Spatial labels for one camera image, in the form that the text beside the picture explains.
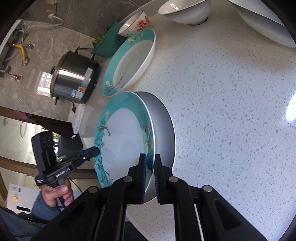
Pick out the grey-white gradient plate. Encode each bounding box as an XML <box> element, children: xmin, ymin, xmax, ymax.
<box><xmin>134</xmin><ymin>91</ymin><xmax>176</xmax><ymax>204</ymax></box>

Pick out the teal floral deep plate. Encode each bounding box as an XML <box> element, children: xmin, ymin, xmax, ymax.
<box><xmin>102</xmin><ymin>29</ymin><xmax>156</xmax><ymax>97</ymax></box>

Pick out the red floral small bowl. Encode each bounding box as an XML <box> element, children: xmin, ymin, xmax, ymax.
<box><xmin>118</xmin><ymin>11</ymin><xmax>150</xmax><ymax>38</ymax></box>

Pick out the white medium bowl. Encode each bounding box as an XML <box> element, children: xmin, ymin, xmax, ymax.
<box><xmin>158</xmin><ymin>0</ymin><xmax>211</xmax><ymax>26</ymax></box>

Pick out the left forearm grey sleeve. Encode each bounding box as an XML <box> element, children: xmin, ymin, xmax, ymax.
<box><xmin>1</xmin><ymin>191</ymin><xmax>61</xmax><ymax>240</ymax></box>

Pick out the person's left hand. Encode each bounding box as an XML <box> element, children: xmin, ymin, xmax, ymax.
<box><xmin>41</xmin><ymin>178</ymin><xmax>74</xmax><ymax>207</ymax></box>

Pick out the stainless steel rice cooker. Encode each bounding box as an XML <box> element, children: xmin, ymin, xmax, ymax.
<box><xmin>50</xmin><ymin>51</ymin><xmax>100</xmax><ymax>104</ymax></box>

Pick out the teal basin with greens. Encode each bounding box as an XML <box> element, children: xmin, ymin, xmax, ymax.
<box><xmin>92</xmin><ymin>21</ymin><xmax>126</xmax><ymax>58</ymax></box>

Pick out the yellow gas pipe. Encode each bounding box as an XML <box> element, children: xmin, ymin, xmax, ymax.
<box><xmin>15</xmin><ymin>44</ymin><xmax>29</xmax><ymax>66</ymax></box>

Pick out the large white bowl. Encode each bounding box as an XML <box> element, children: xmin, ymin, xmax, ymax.
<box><xmin>229</xmin><ymin>0</ymin><xmax>295</xmax><ymax>48</ymax></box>

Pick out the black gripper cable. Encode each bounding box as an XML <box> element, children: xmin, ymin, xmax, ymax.
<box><xmin>59</xmin><ymin>176</ymin><xmax>84</xmax><ymax>208</ymax></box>

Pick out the white power cable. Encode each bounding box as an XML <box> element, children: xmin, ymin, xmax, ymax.
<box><xmin>21</xmin><ymin>12</ymin><xmax>64</xmax><ymax>33</ymax></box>

